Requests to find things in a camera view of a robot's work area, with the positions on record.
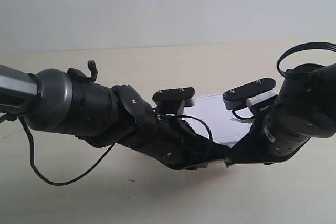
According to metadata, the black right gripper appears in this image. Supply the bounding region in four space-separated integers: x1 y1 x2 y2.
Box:
225 114 310 167

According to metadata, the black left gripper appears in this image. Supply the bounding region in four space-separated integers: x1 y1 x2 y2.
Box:
118 111 228 170

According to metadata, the white lidded plastic container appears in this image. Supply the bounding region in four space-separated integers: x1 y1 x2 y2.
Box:
181 93 254 166

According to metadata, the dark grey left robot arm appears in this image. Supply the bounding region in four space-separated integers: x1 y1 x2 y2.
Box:
1 61 229 170

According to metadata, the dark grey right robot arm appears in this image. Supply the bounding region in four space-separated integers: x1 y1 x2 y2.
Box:
226 63 335 167

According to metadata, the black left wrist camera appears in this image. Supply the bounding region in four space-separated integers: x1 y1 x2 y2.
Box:
152 87 196 115

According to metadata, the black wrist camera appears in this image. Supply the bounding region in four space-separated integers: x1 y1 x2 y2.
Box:
223 78 278 111
152 87 196 115

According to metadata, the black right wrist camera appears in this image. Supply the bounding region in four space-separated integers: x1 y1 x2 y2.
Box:
223 78 278 111

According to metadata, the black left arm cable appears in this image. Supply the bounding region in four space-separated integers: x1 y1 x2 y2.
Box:
19 115 127 186

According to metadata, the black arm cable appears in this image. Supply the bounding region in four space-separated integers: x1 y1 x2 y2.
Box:
19 115 127 186
277 41 336 79

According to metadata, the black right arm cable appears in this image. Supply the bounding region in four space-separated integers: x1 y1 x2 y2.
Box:
277 41 336 79

